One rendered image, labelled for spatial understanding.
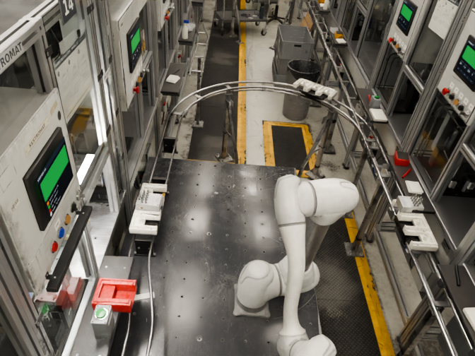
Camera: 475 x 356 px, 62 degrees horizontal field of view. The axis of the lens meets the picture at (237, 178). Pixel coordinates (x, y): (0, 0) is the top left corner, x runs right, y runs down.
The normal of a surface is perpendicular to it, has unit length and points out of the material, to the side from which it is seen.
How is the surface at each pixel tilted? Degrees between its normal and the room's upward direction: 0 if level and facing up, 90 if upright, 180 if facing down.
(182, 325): 0
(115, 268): 0
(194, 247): 0
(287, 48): 91
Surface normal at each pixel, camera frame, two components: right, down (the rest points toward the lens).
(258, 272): -0.02, -0.76
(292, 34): 0.01, 0.63
